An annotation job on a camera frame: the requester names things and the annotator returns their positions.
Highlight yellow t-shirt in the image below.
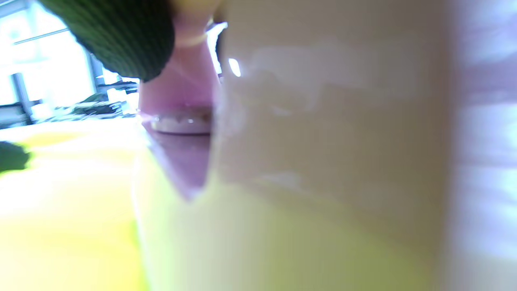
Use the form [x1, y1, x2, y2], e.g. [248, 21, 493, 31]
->
[0, 121, 445, 291]

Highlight person's left hand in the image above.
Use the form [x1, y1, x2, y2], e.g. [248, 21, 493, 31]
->
[0, 141, 31, 173]

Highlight pink electric iron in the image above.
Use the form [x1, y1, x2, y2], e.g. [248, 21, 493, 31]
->
[137, 0, 457, 291]

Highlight person's right hand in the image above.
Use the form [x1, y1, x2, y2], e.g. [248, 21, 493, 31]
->
[38, 0, 176, 81]

